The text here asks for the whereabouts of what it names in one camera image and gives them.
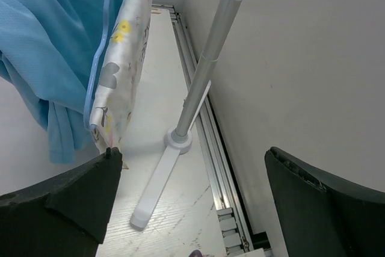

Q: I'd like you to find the light blue t shirt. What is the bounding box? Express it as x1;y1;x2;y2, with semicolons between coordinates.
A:
1;0;103;164

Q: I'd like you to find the floral white garment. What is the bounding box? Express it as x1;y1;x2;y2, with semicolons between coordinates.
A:
90;0;152;152

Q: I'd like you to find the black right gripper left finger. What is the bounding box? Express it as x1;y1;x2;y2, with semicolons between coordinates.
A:
1;147;123;256

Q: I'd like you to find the blue hanger under floral garment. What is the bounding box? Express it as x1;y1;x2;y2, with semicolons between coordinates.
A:
83;0;110;132

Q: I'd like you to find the silver clothes rack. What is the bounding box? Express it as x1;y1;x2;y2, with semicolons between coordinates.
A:
130;0;242;231

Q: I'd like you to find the aluminium table edge rail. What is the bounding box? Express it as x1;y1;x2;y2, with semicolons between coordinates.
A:
152;5;273;256

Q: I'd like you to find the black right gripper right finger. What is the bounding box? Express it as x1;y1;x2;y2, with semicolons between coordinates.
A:
265;147;384;256

